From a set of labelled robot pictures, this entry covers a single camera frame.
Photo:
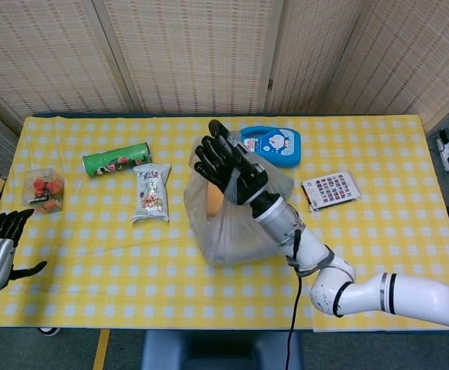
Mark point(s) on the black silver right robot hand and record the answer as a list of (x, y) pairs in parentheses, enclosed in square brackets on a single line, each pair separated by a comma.
[(244, 181)]

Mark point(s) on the transparent plastic bag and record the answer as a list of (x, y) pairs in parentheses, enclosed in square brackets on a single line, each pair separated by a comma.
[(232, 231)]

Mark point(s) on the yellow checkered tablecloth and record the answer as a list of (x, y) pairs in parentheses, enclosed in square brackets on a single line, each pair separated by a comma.
[(382, 154)]

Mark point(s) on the orange bread loaf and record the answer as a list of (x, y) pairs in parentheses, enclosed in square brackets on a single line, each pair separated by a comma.
[(215, 200)]

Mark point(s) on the blue pump bottle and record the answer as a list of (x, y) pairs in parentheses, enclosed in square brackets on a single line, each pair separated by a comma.
[(278, 148)]

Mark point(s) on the patterned flat card box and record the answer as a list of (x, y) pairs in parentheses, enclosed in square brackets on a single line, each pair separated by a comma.
[(330, 190)]

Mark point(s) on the clear box with red pieces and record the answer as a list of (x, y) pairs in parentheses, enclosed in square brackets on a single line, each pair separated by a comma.
[(43, 190)]

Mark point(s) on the white black sneaker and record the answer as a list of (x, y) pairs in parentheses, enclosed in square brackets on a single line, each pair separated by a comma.
[(49, 330)]

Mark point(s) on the white snack packet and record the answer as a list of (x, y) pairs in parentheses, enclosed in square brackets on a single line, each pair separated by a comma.
[(153, 192)]

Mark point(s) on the black screen hinge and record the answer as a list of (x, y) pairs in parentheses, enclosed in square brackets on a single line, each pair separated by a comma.
[(269, 85)]

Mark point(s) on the green chips can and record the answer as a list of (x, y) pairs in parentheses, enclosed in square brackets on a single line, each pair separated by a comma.
[(116, 160)]

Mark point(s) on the beige woven folding screen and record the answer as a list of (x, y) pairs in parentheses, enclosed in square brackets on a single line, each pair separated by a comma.
[(193, 54)]

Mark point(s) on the blue chair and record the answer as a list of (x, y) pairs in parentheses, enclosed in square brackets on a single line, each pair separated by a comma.
[(220, 350)]

